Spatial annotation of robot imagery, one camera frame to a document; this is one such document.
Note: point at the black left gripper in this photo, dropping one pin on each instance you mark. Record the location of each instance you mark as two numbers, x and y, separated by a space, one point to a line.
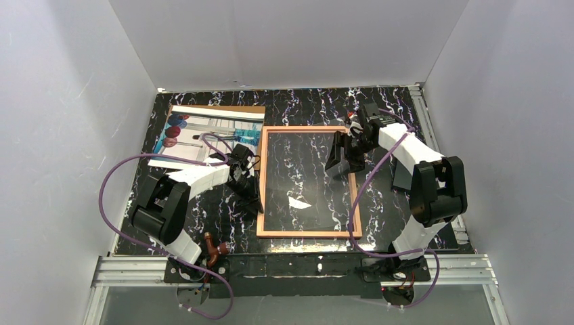
247 187

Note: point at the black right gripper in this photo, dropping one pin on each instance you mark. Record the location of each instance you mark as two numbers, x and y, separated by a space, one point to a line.
342 146

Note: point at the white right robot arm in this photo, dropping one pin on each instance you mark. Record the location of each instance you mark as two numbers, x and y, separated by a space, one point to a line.
438 185

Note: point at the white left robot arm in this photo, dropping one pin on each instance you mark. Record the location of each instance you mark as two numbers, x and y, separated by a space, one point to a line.
161 208

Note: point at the printed photo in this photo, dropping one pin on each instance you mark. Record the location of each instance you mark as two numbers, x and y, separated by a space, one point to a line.
202 134

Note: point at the copper pipe fitting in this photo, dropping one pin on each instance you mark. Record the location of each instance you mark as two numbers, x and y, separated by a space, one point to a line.
215 251

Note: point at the brown backing board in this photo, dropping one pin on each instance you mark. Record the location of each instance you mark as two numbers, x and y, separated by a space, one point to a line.
258 148

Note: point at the aluminium right side rail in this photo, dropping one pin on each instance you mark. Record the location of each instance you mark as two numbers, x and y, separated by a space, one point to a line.
421 108

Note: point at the aluminium rail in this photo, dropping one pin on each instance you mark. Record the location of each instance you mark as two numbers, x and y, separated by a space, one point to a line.
149 271
421 108

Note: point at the aluminium front rail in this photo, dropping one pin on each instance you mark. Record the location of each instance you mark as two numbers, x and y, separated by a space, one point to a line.
149 271

